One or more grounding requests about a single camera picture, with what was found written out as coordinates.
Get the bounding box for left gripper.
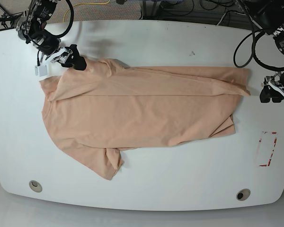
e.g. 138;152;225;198
259;71;284;103

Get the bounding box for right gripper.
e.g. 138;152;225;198
36;39;87;70

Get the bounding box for peach T-shirt with emoji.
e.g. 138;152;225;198
40;59;250;180

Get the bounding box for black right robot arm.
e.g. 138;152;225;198
16;0;87;77

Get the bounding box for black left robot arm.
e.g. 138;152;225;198
237;0;284;103

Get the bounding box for red tape rectangle marking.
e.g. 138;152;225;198
256;131;278;167

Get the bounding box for black tripod legs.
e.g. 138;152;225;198
0;3;27;31

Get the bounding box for right table grommet hole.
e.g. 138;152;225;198
236;189;251;201

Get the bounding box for table grommet hole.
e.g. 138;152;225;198
236;189;251;201
29;180;42;193

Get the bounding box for left table grommet hole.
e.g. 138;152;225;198
29;180;42;193

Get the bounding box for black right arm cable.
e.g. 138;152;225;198
37;0;74;40

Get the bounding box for yellow cable on floor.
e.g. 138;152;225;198
63;0;111;23

